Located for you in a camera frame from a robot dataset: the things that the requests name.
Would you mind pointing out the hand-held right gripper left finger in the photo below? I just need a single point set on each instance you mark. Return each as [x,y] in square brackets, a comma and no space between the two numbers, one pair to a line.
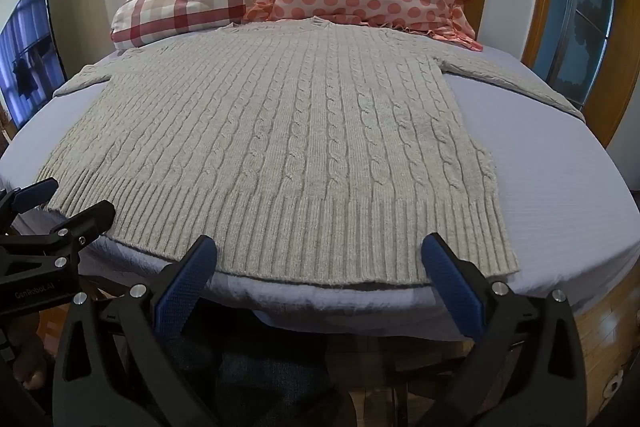
[182,287]

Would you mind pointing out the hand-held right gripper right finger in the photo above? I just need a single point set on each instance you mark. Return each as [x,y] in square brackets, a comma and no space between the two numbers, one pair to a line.
[452,287]

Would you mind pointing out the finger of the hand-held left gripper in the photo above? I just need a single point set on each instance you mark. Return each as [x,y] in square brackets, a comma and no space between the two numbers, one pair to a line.
[90,217]
[37,193]

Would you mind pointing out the person's bare foot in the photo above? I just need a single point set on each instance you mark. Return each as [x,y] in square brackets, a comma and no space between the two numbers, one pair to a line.
[27,357]

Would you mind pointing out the flat screen television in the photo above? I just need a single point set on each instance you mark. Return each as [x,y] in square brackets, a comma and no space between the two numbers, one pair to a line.
[30,57]

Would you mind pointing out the bed with lavender sheet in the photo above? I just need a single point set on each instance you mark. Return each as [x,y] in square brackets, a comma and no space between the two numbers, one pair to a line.
[530,167]

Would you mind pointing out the white socket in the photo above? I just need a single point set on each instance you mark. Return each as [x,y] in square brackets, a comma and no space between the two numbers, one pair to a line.
[613,386]

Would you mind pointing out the red plaid pillow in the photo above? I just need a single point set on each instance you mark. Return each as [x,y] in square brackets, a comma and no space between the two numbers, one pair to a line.
[185,4]

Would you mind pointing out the glass door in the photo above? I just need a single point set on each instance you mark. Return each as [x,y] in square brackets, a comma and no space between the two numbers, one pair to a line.
[587,7]

